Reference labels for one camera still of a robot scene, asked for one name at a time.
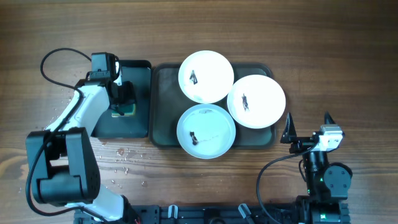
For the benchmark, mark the white plate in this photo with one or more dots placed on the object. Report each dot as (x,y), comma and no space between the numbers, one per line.
(206,76)
(256,101)
(206,131)

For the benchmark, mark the green yellow sponge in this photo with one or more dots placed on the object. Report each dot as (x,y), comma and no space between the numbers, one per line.
(123,110)

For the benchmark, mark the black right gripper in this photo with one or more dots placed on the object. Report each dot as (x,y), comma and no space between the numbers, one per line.
(306,142)

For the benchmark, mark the small black tray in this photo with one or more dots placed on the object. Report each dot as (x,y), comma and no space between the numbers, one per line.
(139,73)

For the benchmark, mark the white plate bottom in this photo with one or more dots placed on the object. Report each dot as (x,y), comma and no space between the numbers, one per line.
(206,131)

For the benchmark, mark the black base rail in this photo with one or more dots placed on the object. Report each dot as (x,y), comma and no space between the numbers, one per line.
(282,213)

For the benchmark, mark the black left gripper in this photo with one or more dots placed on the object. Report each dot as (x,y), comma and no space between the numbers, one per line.
(125,94)

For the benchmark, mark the white plate top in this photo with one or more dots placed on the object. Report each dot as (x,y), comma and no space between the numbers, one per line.
(206,76)

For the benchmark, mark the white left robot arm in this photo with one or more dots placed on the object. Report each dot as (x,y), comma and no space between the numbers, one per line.
(63,172)

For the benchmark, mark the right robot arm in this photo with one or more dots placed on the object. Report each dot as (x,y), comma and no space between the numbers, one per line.
(327,183)

